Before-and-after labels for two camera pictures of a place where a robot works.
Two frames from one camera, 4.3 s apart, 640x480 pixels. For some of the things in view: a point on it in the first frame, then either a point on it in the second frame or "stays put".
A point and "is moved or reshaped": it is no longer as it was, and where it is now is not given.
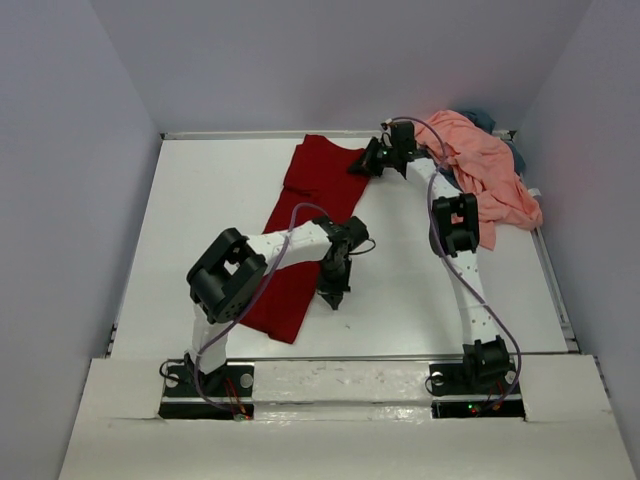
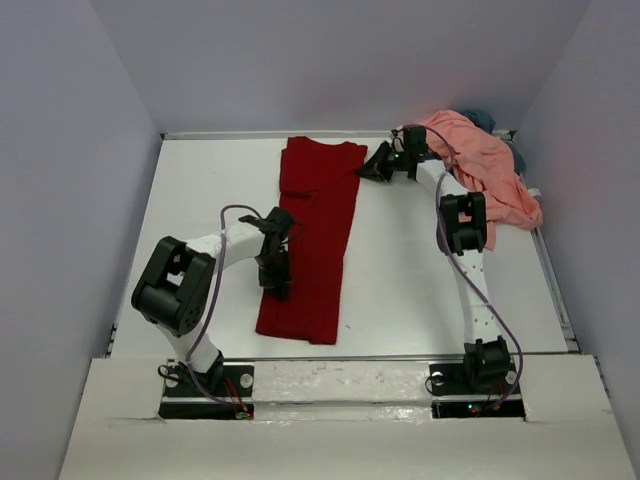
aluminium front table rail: (251, 358) stays put
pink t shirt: (486, 168) stays put
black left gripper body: (333, 279) → (273, 271)
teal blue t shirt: (487, 125) stays put
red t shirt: (318, 179) is moved or reshaped
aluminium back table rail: (502, 134) stays put
